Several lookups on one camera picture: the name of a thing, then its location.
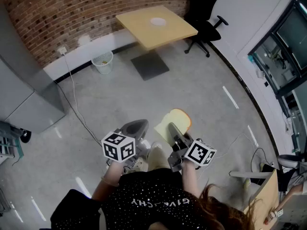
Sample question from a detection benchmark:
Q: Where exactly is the white mesh waste basket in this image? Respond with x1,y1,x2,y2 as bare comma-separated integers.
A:
91,50,114,75

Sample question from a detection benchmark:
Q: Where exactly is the thin wrist bracelet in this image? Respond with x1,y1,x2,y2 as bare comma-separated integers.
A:
100,175,120,187

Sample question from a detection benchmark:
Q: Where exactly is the person's right forearm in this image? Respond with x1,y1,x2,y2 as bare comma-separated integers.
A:
179,161,201,199

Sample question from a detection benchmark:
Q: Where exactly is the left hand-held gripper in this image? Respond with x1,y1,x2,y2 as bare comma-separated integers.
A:
101,119,151,170

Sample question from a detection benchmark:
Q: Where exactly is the slice of bread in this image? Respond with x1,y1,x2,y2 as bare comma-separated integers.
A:
153,108,193,145

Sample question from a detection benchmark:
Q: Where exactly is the grey wheeled cart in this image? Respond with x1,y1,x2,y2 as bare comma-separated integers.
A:
0,120,32,165

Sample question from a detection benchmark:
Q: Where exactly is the light wooden square table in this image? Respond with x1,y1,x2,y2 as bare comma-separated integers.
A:
115,4,199,82

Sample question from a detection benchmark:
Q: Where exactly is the person's black speckled shirt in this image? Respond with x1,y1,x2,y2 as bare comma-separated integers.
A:
49,167,218,230

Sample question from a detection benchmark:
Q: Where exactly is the light wooden desk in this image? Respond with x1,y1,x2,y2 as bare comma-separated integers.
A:
242,168,281,230

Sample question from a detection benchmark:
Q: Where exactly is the person's beige trouser leg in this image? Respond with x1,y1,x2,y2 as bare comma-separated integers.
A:
145,142,171,173

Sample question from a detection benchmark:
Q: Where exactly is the person's light shoe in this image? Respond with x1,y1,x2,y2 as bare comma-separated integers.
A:
122,157,147,175

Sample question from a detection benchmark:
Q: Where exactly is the dark framed glass window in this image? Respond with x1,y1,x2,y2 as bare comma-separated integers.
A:
247,0,307,153

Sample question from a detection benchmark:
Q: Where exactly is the thin floor cable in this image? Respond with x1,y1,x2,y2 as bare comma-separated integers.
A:
211,132,275,170

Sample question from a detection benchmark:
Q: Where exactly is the grey metal cabinet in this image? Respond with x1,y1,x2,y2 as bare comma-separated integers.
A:
0,3,66,135

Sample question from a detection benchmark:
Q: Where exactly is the white power cable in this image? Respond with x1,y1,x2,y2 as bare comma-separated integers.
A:
62,53,102,146

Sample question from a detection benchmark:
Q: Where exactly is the person's left forearm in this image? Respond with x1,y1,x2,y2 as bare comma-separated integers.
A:
92,161,126,201

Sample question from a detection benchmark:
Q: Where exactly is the black office chair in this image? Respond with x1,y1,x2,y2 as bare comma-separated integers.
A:
183,0,229,58

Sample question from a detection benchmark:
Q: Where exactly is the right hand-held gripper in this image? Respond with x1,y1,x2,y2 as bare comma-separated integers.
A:
167,122,217,173

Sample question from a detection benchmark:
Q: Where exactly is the white round plate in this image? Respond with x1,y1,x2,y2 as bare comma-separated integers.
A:
150,17,167,27

